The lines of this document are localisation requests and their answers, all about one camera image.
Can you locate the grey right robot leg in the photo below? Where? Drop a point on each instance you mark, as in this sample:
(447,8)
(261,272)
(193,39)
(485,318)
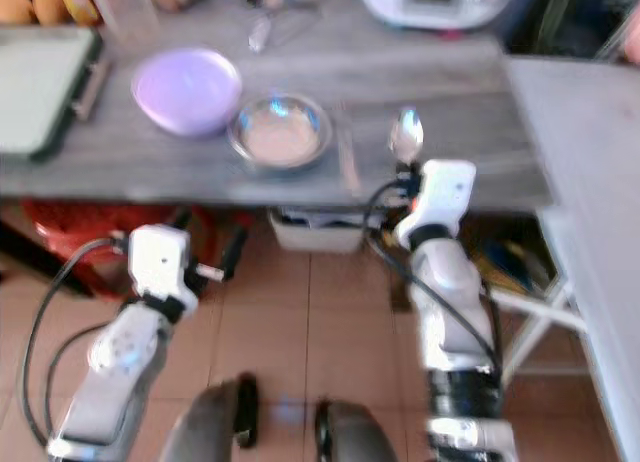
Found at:
(360,437)

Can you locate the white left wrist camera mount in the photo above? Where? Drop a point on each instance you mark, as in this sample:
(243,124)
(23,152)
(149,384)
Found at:
(160,262)

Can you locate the shiny metal spoon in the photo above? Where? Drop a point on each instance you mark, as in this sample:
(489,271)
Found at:
(406,135)

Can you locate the grey robot leg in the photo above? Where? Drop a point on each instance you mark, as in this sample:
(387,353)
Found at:
(360,437)
(210,427)

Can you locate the white kitchen appliance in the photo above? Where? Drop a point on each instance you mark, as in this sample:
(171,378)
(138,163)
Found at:
(435,4)

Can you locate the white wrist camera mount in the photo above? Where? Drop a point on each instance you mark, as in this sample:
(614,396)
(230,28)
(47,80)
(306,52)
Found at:
(447,192)
(160,262)

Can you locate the purple plastic bowl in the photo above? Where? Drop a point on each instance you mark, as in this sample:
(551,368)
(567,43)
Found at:
(188,92)

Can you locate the white plastic box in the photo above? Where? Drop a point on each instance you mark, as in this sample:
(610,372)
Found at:
(315,232)

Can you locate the round steel bowl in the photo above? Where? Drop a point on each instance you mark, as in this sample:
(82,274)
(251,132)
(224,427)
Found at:
(280,134)

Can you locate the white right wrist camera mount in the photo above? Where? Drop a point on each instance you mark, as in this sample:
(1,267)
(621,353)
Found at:
(447,192)

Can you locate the clear plastic jug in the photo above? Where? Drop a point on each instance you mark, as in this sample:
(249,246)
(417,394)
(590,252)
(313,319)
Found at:
(125,10)

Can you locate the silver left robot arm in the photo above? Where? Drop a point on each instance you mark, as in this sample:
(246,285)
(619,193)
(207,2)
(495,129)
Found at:
(112,367)

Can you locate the white side table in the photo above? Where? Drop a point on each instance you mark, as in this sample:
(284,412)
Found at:
(585,182)

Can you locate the grey left robot leg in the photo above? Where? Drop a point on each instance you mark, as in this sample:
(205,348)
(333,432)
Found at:
(210,427)

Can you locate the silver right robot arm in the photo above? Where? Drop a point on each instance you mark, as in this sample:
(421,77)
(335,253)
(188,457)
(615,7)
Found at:
(455,312)

